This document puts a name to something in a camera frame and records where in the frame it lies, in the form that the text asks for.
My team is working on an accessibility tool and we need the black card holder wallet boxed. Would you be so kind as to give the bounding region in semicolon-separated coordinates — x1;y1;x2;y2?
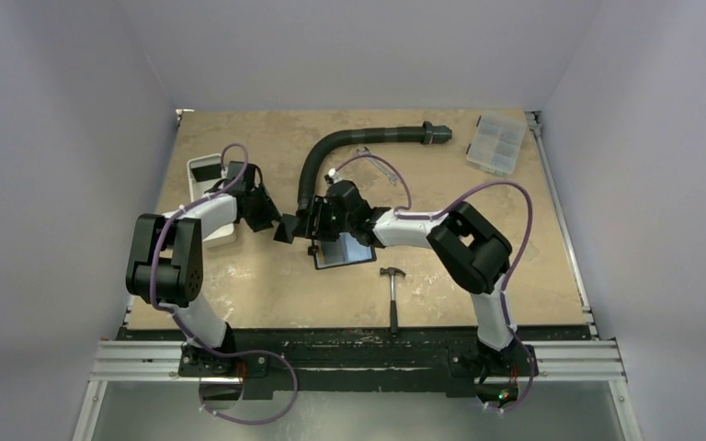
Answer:
308;233;377;270

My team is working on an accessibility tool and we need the clear plastic organizer box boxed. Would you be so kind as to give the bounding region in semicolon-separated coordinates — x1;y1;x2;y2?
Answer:
465;112;528;176

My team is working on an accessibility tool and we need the silver wrench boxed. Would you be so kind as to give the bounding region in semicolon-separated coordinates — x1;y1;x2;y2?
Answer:
357;146;399;186

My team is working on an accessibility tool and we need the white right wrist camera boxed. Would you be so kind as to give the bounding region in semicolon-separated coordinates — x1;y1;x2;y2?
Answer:
324;168;342;186

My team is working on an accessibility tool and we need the stack of credit cards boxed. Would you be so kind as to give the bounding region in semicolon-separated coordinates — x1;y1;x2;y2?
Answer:
189;163;222;182

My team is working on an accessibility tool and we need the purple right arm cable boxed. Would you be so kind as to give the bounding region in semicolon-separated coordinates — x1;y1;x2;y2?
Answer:
325;152;540;415

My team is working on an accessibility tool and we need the black handled hammer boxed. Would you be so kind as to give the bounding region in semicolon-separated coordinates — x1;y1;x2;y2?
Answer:
379;266;406;335

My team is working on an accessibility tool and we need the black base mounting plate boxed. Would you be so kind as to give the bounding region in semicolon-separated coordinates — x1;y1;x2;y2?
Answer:
117;325;592;402

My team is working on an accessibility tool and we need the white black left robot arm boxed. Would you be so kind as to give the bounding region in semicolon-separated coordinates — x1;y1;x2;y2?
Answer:
125;161;280;376

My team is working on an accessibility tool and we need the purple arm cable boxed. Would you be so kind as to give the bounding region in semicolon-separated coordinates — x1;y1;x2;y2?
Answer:
148;142;300;427
325;152;540;415

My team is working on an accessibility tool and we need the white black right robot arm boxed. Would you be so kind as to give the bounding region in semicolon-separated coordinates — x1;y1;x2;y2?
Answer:
274;180;533;374

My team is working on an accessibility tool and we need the black corrugated hose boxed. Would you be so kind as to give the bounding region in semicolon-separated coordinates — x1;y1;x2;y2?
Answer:
294;121;454;217

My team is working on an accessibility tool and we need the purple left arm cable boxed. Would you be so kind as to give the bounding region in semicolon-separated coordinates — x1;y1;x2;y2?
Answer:
148;142;300;427

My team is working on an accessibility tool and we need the white plastic tray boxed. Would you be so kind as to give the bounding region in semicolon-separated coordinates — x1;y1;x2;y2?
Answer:
186;153;238;250

